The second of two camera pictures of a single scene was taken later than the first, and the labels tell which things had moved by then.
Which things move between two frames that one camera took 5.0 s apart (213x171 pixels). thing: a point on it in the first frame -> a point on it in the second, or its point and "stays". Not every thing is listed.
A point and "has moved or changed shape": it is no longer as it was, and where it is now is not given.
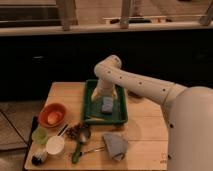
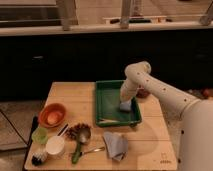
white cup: x=55 y=145 stays
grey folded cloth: x=116 y=144 stays
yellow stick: x=95 y=119 -> x=108 y=121
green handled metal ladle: x=84 y=135 stays
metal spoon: x=98 y=149 stays
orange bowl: x=52 y=115 stays
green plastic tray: x=93 y=109 has moved or changed shape
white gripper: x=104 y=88 -> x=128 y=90
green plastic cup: x=40 y=135 stays
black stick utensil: x=62 y=130 stays
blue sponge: x=107 y=104 -> x=126 y=106
